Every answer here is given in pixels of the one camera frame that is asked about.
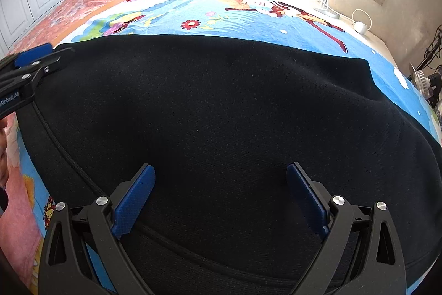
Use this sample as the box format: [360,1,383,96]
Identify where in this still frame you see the small silver fan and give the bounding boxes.
[409,64,442,109]

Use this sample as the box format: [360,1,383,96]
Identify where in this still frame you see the person's left hand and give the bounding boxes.
[0,118,9,188]

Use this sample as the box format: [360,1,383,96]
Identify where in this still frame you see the white nightstand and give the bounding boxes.
[309,7,398,68]

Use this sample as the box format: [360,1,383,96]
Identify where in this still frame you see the black sweatpants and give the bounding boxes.
[17,35,441,294]

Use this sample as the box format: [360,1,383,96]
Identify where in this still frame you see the blue cartoon bed sheet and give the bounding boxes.
[16,0,442,295]

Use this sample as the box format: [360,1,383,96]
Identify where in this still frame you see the pink floral duvet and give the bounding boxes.
[0,0,215,285]

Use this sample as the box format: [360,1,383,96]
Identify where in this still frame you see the white charger with cable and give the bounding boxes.
[351,8,373,35]

